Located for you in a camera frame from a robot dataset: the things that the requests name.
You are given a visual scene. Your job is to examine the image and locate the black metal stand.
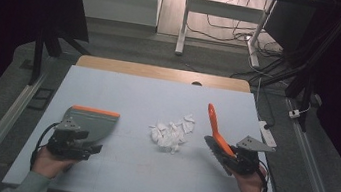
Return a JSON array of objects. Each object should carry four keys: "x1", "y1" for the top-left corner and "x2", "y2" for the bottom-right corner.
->
[
  {"x1": 26, "y1": 18, "x2": 95, "y2": 94},
  {"x1": 278, "y1": 6, "x2": 341, "y2": 138}
]

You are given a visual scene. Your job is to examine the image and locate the white desk frame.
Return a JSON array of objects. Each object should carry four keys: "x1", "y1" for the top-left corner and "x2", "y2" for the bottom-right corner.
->
[{"x1": 173, "y1": 0, "x2": 278, "y2": 70}]

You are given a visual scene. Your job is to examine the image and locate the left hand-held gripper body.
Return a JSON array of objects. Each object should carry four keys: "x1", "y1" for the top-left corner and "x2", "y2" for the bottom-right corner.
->
[{"x1": 45, "y1": 114, "x2": 95, "y2": 163}]

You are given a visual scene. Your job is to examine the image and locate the person's left hand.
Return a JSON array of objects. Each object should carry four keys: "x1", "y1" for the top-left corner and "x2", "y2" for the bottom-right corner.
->
[{"x1": 30, "y1": 144, "x2": 81, "y2": 184}]

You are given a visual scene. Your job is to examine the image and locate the orange hand brush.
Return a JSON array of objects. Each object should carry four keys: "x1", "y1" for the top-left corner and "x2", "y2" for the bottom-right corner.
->
[{"x1": 198, "y1": 102, "x2": 246, "y2": 178}]

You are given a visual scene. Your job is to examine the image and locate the black floor cables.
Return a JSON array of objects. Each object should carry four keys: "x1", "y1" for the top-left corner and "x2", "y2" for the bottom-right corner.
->
[{"x1": 180, "y1": 0, "x2": 311, "y2": 92}]

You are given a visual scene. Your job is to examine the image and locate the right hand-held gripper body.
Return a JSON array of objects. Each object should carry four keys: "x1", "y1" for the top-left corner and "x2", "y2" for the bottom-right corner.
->
[{"x1": 224, "y1": 132, "x2": 279, "y2": 180}]

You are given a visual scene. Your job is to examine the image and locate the wooden table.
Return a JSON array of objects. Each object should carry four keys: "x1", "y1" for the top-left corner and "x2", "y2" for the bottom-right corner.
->
[{"x1": 74, "y1": 54, "x2": 254, "y2": 94}]

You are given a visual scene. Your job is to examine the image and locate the person's right hand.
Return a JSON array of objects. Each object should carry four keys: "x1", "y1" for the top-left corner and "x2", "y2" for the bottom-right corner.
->
[{"x1": 223, "y1": 161, "x2": 273, "y2": 192}]

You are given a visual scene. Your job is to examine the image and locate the black floor plate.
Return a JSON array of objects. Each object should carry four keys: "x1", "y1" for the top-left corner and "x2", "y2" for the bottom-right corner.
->
[{"x1": 26, "y1": 84, "x2": 56, "y2": 114}]

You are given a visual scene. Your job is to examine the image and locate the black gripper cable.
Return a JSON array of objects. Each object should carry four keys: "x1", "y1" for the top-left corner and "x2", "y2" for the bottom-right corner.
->
[
  {"x1": 28, "y1": 118, "x2": 62, "y2": 176},
  {"x1": 253, "y1": 159, "x2": 273, "y2": 192}
]

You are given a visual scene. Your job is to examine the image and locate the small white adapter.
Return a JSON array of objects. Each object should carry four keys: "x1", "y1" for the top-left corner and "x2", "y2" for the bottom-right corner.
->
[{"x1": 288, "y1": 108, "x2": 303, "y2": 120}]

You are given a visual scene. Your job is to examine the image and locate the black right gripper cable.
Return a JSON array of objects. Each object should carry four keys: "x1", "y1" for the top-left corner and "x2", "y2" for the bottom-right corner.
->
[{"x1": 253, "y1": 159, "x2": 273, "y2": 192}]

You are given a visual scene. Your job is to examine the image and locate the pile of white paper scraps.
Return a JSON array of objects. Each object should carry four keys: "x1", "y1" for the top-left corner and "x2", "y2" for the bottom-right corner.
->
[{"x1": 145, "y1": 107, "x2": 197, "y2": 157}]

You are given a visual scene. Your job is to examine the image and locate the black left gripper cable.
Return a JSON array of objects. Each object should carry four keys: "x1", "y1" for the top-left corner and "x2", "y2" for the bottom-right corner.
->
[{"x1": 28, "y1": 118, "x2": 62, "y2": 176}]

